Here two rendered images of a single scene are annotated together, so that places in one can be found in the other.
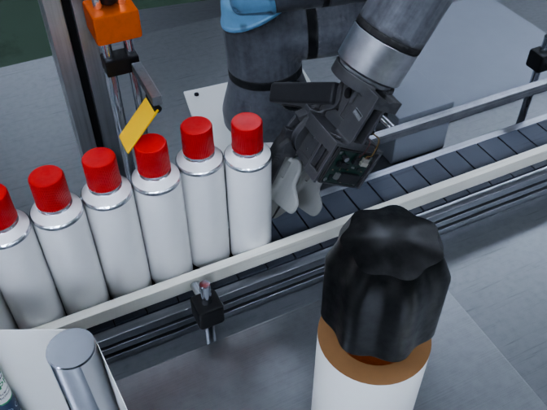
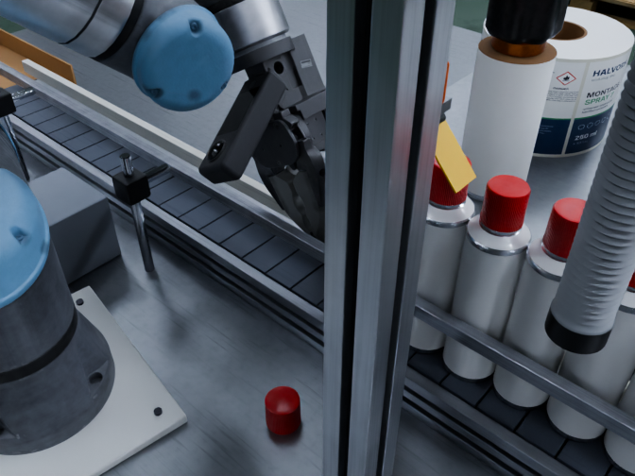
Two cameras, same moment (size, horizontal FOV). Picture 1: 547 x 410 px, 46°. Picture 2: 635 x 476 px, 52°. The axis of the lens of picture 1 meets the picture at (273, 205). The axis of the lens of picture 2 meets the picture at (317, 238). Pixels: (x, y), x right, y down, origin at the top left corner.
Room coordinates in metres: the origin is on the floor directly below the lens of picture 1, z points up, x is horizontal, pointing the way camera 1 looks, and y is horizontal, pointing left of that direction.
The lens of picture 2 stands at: (0.77, 0.49, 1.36)
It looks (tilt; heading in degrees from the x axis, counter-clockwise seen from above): 39 degrees down; 248
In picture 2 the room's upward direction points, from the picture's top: straight up
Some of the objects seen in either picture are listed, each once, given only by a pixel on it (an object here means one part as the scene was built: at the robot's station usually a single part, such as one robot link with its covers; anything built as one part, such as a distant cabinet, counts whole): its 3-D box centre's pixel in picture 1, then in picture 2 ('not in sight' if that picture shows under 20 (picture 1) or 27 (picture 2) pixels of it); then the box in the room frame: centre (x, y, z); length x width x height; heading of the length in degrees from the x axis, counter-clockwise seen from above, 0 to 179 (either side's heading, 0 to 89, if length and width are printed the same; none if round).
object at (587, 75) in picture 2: not in sight; (545, 77); (0.13, -0.19, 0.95); 0.20 x 0.20 x 0.14
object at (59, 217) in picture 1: (69, 247); (544, 309); (0.45, 0.21, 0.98); 0.05 x 0.05 x 0.20
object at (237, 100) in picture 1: (266, 89); (22, 354); (0.87, 0.01, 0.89); 0.15 x 0.15 x 0.10
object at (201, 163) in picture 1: (203, 197); not in sight; (0.53, 0.08, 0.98); 0.05 x 0.05 x 0.20
